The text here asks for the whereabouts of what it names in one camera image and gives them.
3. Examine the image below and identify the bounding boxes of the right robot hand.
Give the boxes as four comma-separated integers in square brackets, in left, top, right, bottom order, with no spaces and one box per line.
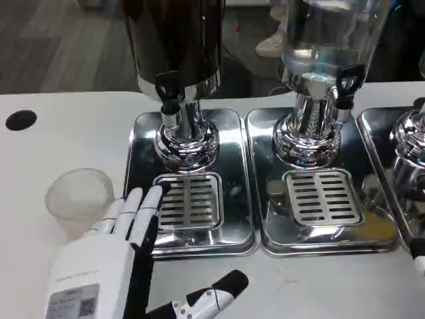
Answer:
[410,237,425,276]

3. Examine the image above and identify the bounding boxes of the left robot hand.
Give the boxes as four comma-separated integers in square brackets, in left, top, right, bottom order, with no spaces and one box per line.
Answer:
[42,184,250,319]

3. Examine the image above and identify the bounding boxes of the clear ribbed glass cup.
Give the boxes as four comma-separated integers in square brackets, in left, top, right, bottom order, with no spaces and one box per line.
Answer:
[44,167,116,241]

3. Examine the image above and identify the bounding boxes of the chrome dispenser base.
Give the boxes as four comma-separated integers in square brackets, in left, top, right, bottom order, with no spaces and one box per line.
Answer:
[386,99,425,203]

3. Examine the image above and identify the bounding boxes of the steel drip tray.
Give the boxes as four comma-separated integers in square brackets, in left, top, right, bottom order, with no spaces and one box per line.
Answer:
[244,106,401,257]
[123,109,257,259]
[355,106,425,263]

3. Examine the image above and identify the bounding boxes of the black round counter hole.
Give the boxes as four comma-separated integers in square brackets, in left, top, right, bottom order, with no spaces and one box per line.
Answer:
[5,109,38,132]

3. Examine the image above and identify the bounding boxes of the black dispenser tap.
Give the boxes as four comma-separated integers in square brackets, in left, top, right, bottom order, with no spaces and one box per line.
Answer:
[333,64,366,122]
[154,71,182,129]

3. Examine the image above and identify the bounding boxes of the dark drink dispenser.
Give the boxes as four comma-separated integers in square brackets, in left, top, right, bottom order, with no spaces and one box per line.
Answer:
[121,0,222,174]

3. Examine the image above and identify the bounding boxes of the clear drink dispenser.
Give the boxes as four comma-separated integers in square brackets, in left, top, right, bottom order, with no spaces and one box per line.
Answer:
[272,0,396,169]

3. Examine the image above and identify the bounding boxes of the person's shoe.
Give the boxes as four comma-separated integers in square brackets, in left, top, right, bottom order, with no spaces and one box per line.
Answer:
[254,31,283,57]
[268,0,284,21]

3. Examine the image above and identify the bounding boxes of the thin black floor cable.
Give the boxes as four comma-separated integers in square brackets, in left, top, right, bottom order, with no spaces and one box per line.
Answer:
[220,43,256,67]

